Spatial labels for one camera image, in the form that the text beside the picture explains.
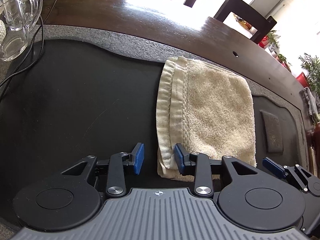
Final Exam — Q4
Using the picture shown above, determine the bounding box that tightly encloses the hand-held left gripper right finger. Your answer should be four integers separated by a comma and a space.
174, 143, 259, 198

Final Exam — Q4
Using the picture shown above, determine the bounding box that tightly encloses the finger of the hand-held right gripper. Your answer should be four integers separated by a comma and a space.
262, 157, 320, 193

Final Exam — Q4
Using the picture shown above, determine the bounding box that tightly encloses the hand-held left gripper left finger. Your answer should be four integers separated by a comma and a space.
60, 142, 145, 197

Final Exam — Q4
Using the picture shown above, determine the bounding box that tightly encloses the cream terry towel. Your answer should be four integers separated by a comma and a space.
156, 56, 257, 182

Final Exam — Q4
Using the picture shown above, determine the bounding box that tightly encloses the engraved grey stone plate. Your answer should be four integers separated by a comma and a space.
260, 110, 284, 153

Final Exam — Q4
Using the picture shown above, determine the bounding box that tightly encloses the grey cloth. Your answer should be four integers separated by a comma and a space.
303, 87, 320, 125

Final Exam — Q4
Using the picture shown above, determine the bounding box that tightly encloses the palm plant in red pot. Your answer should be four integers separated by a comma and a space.
296, 53, 320, 96

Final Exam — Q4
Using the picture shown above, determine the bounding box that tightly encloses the small plant in red pot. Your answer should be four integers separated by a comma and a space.
276, 53, 292, 68

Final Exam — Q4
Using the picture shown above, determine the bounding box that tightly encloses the leafy green floor plant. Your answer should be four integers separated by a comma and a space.
266, 30, 281, 48

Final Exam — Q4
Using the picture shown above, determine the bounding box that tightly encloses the dark wooden chair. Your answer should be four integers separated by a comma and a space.
213, 0, 277, 46

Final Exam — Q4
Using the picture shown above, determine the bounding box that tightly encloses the clear glass pitcher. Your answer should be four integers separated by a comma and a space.
0, 0, 43, 62

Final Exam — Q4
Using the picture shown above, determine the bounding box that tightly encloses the black cable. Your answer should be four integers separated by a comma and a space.
0, 0, 58, 101

